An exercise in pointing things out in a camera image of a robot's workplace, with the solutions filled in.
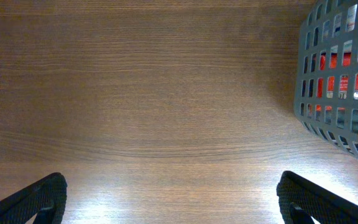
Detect grey plastic shopping basket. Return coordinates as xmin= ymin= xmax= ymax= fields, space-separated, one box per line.
xmin=294 ymin=0 xmax=358 ymax=159

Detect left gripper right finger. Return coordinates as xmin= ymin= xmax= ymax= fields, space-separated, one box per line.
xmin=276 ymin=170 xmax=358 ymax=223

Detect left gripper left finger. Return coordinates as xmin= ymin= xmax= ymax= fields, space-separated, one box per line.
xmin=0 ymin=172 xmax=67 ymax=224

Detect red spaghetti packet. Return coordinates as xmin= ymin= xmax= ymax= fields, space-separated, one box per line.
xmin=299 ymin=51 xmax=358 ymax=128

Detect white tissue multipack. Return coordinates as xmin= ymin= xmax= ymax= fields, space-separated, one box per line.
xmin=310 ymin=0 xmax=358 ymax=54

